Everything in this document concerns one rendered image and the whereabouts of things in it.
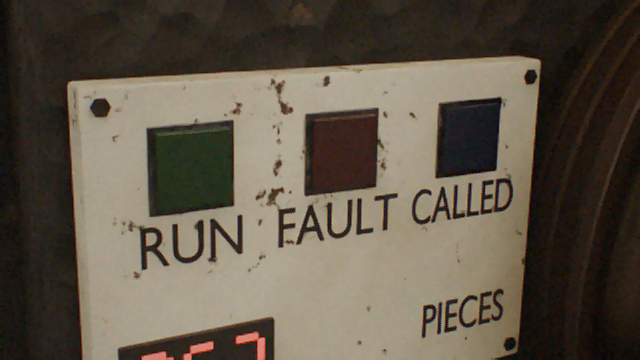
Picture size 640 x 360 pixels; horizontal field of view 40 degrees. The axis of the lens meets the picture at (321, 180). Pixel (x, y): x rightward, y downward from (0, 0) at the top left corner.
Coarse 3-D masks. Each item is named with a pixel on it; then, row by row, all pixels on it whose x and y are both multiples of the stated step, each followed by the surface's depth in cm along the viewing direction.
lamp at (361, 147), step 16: (320, 128) 43; (336, 128) 43; (352, 128) 44; (368, 128) 44; (320, 144) 43; (336, 144) 44; (352, 144) 44; (368, 144) 45; (320, 160) 43; (336, 160) 44; (352, 160) 44; (368, 160) 45; (320, 176) 44; (336, 176) 44; (352, 176) 45; (368, 176) 45
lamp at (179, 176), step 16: (224, 128) 41; (160, 144) 39; (176, 144) 40; (192, 144) 40; (208, 144) 40; (224, 144) 41; (160, 160) 39; (176, 160) 40; (192, 160) 40; (208, 160) 41; (224, 160) 41; (160, 176) 40; (176, 176) 40; (192, 176) 40; (208, 176) 41; (224, 176) 41; (160, 192) 40; (176, 192) 40; (192, 192) 40; (208, 192) 41; (224, 192) 41; (160, 208) 40; (176, 208) 40
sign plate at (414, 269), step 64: (384, 64) 46; (448, 64) 47; (512, 64) 49; (128, 128) 39; (192, 128) 40; (256, 128) 42; (384, 128) 46; (512, 128) 50; (128, 192) 40; (256, 192) 43; (320, 192) 44; (384, 192) 46; (448, 192) 49; (512, 192) 51; (128, 256) 40; (192, 256) 42; (256, 256) 44; (320, 256) 45; (384, 256) 47; (448, 256) 50; (512, 256) 52; (128, 320) 41; (192, 320) 43; (256, 320) 44; (320, 320) 46; (384, 320) 48; (448, 320) 51; (512, 320) 53
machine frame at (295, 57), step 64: (0, 0) 45; (64, 0) 38; (128, 0) 40; (192, 0) 41; (256, 0) 43; (320, 0) 44; (384, 0) 46; (448, 0) 48; (512, 0) 50; (576, 0) 53; (0, 64) 45; (64, 64) 39; (128, 64) 40; (192, 64) 42; (256, 64) 43; (320, 64) 45; (576, 64) 54; (0, 128) 46; (64, 128) 39; (0, 192) 47; (64, 192) 40; (0, 256) 48; (64, 256) 41; (0, 320) 48; (64, 320) 42
